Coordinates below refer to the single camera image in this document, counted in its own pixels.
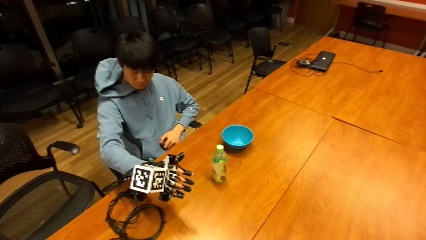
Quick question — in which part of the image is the green drink bottle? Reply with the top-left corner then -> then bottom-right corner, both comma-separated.
210,144 -> 229,185

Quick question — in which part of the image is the white marker cube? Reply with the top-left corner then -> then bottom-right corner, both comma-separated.
128,162 -> 169,195

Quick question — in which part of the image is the black stacking chair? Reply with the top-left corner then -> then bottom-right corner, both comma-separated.
150,6 -> 205,81
186,2 -> 235,75
69,27 -> 117,101
345,1 -> 392,48
0,42 -> 85,130

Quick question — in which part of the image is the black laptop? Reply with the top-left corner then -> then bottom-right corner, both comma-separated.
307,50 -> 337,73

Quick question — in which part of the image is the black cable bundle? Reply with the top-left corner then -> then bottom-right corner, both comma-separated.
104,189 -> 166,240

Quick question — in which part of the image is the thin black laptop cable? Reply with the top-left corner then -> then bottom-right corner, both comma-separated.
290,53 -> 384,78

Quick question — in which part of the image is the blue bowl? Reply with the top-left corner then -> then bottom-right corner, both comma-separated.
221,124 -> 255,150

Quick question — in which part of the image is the black chair with armrests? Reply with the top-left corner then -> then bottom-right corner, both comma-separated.
242,26 -> 295,95

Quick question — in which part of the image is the black armrest office chair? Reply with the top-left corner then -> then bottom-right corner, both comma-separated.
0,122 -> 82,185

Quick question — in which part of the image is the black mesh office chair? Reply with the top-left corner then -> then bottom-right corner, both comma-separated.
0,170 -> 106,240

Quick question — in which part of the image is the person in blue hoodie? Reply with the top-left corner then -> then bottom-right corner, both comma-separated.
93,30 -> 202,178

